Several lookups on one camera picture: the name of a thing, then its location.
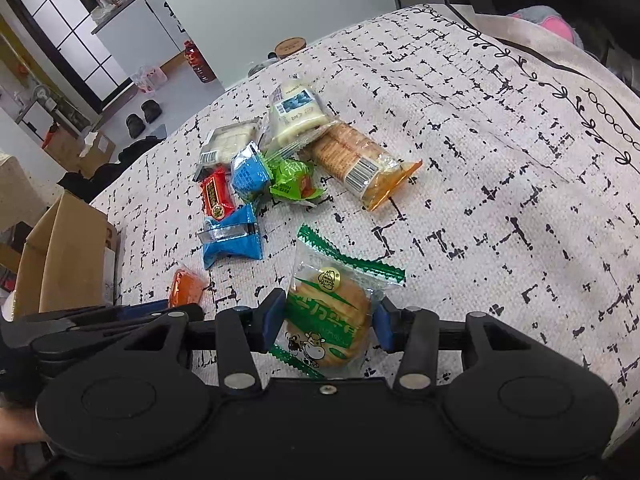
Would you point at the black slipper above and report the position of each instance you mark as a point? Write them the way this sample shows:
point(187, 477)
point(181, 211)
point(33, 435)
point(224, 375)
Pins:
point(135, 125)
point(151, 111)

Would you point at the red drink bottle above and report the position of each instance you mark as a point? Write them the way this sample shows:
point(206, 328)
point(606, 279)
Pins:
point(198, 63)

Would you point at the black slipper right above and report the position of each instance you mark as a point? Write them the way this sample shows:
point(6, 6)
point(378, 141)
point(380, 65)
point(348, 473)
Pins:
point(151, 111)

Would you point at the white kitchen cabinet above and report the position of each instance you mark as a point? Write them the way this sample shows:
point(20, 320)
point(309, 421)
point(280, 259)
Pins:
point(142, 33)

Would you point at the black framed glass door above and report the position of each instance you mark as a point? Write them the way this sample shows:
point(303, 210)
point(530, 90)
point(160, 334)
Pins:
point(63, 31)

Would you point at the green round cracker packet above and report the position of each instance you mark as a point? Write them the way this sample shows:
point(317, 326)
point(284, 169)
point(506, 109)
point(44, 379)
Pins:
point(329, 307)

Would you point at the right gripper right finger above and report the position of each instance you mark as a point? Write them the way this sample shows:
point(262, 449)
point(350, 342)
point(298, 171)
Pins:
point(414, 334)

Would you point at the red chocolate bar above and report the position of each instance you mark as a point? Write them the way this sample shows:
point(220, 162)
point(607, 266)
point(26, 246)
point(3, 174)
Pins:
point(217, 201)

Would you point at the left hand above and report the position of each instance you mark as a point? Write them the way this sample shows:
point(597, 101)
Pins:
point(19, 426)

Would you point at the blue silver snack packet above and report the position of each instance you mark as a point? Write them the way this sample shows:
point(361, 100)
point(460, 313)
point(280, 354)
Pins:
point(234, 236)

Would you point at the pack of water bottles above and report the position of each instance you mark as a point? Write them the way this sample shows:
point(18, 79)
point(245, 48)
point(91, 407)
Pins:
point(149, 78)

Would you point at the black slipper left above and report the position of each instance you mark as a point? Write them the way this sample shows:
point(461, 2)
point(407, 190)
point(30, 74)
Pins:
point(135, 125)

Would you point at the green snack packet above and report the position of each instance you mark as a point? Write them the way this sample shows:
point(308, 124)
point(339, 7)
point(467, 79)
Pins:
point(292, 180)

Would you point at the brown cardboard box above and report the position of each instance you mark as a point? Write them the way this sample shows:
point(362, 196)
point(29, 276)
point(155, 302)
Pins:
point(68, 261)

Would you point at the white wafer clear packet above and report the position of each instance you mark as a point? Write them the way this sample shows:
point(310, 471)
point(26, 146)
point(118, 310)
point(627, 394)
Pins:
point(222, 144)

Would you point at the patterned white bed blanket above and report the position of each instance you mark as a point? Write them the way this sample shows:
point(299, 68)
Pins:
point(525, 205)

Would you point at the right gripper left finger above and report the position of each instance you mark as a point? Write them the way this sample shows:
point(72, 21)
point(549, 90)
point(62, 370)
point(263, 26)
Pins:
point(242, 331)

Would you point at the small orange snack packet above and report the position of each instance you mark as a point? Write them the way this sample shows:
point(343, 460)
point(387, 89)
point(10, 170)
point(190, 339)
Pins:
point(187, 287)

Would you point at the white cheese stick packet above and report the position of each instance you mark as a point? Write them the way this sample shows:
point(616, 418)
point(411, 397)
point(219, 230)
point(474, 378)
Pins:
point(294, 109)

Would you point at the orange long cracker packet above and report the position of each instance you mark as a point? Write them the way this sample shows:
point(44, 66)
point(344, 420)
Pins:
point(366, 169)

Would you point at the brown lidded round tub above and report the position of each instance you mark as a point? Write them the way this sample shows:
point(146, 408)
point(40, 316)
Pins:
point(289, 46)

